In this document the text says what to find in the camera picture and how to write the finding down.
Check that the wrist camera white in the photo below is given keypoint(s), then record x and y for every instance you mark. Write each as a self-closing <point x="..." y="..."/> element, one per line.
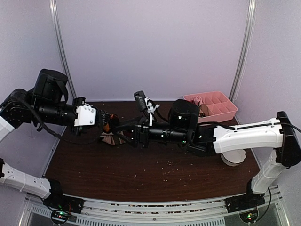
<point x="146" y="106"/>
<point x="86" y="115"/>

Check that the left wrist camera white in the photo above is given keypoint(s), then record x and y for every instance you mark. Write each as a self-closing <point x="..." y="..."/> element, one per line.
<point x="86" y="115"/>

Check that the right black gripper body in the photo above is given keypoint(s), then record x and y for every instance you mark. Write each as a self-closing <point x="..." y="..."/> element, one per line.
<point x="143" y="138"/>

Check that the argyle black red orange sock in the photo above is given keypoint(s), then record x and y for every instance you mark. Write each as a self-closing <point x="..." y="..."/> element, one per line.
<point x="109" y="121"/>

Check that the white scalloped bowl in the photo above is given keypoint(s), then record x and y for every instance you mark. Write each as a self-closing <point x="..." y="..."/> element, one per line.
<point x="234" y="158"/>

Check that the rolled socks in box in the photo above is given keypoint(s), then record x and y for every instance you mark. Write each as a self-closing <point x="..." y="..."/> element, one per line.
<point x="203" y="109"/>

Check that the left aluminium frame post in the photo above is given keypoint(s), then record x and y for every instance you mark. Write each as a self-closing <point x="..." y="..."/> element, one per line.
<point x="61" y="49"/>

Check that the striped beige green sock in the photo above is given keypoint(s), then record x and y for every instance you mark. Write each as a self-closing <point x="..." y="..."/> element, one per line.
<point x="111" y="139"/>

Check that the right aluminium frame post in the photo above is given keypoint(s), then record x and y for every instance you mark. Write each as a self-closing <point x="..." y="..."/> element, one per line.
<point x="250" y="19"/>

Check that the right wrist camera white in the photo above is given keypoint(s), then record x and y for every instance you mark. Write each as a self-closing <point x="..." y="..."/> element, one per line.
<point x="146" y="106"/>

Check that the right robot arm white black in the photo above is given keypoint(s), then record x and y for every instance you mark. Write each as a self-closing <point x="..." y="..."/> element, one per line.
<point x="211" y="138"/>

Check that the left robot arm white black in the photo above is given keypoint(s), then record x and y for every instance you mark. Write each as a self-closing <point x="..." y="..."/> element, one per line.
<point x="46" y="103"/>

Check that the pink divided organizer box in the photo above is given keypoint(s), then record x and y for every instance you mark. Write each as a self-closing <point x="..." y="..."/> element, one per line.
<point x="220" y="107"/>

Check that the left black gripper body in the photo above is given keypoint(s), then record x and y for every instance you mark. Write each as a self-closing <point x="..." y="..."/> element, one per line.
<point x="81" y="130"/>

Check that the aluminium frame post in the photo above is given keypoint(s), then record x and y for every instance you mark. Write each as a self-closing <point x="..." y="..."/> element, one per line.
<point x="61" y="49"/>
<point x="250" y="19"/>

